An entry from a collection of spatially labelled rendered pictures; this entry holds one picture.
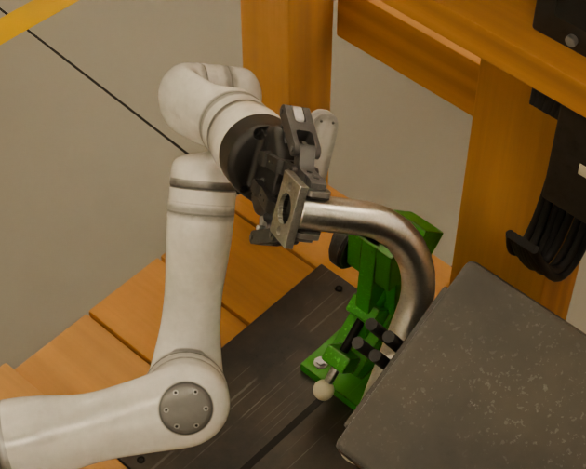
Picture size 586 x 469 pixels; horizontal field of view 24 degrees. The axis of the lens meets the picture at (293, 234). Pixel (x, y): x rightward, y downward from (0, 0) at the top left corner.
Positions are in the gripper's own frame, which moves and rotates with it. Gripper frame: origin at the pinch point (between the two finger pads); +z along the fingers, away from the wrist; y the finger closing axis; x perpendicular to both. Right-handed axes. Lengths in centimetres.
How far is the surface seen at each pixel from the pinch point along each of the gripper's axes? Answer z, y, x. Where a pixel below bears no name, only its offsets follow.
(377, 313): -42, -27, 31
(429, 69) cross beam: -56, 2, 36
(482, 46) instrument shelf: -18.3, 12.5, 22.1
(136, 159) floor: -211, -65, 45
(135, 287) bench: -75, -41, 10
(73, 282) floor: -181, -87, 28
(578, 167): -12.9, 3.2, 33.4
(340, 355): -43, -34, 29
